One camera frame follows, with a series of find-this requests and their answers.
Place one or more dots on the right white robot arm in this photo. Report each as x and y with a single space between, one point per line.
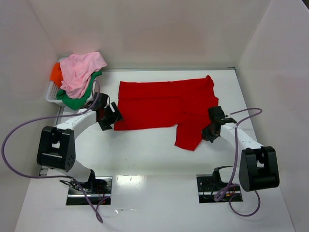
258 168

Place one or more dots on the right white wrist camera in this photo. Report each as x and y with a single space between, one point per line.
217 115

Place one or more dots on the red t shirt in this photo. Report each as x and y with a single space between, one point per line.
182 103

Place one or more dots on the pink t shirt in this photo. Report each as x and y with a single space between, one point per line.
77 70

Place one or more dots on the green t shirt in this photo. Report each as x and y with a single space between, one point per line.
76 104

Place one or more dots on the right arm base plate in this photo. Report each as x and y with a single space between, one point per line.
207 187

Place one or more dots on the white plastic basket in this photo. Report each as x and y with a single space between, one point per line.
73 78

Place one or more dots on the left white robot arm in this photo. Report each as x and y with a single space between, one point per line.
57 144

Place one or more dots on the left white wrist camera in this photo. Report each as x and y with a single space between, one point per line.
102 100

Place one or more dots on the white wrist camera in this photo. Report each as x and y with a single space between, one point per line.
217 115
102 100

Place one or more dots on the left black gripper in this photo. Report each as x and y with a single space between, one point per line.
110 117

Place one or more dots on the orange t shirt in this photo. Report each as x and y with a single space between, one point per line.
56 75

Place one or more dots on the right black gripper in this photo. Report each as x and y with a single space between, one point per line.
211 130

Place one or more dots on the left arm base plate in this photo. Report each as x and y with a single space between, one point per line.
100 193

